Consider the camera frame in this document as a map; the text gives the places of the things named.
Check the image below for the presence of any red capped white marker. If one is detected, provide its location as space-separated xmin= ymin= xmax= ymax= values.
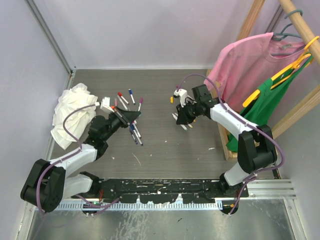
xmin=117 ymin=92 xmax=129 ymax=105

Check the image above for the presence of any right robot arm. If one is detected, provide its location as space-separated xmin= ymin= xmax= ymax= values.
xmin=173 ymin=84 xmax=277 ymax=197

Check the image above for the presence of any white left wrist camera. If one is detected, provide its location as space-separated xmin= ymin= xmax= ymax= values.
xmin=95 ymin=97 xmax=115 ymax=114

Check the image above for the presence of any wooden clothes rack frame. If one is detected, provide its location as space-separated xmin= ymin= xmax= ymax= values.
xmin=206 ymin=0 xmax=320 ymax=162

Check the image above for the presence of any white crumpled cloth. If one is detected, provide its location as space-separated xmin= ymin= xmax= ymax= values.
xmin=50 ymin=83 xmax=98 ymax=150

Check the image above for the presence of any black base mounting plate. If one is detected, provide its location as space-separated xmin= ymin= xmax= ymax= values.
xmin=81 ymin=178 xmax=243 ymax=204

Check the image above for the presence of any blue ended white marker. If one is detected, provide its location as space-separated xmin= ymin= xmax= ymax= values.
xmin=133 ymin=130 xmax=144 ymax=146

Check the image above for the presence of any green tank top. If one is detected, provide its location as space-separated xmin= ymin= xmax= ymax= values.
xmin=226 ymin=53 xmax=316 ymax=153

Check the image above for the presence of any wooden hanging rod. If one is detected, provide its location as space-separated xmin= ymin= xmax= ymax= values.
xmin=278 ymin=0 xmax=320 ymax=65

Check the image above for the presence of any teal ended white marker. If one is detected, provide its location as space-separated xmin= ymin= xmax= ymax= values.
xmin=180 ymin=125 xmax=188 ymax=131

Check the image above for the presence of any grey-blue clothes hanger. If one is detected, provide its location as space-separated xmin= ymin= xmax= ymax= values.
xmin=271 ymin=9 xmax=303 ymax=43

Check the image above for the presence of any white slotted cable duct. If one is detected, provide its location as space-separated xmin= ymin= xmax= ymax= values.
xmin=34 ymin=201 xmax=223 ymax=211

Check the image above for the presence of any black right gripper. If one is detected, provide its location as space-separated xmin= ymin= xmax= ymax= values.
xmin=176 ymin=99 xmax=201 ymax=126

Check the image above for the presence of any yellow clothes hanger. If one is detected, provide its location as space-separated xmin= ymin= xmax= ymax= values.
xmin=242 ymin=36 xmax=320 ymax=108

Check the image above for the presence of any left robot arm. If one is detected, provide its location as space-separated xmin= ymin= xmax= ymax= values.
xmin=20 ymin=107 xmax=141 ymax=213

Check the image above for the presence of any pink t-shirt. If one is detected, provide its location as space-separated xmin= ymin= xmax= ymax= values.
xmin=204 ymin=32 xmax=305 ymax=112

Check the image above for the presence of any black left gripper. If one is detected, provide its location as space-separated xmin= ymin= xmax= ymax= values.
xmin=101 ymin=106 xmax=140 ymax=142

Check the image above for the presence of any blue capped white marker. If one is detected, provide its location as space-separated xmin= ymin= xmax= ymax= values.
xmin=128 ymin=88 xmax=136 ymax=105

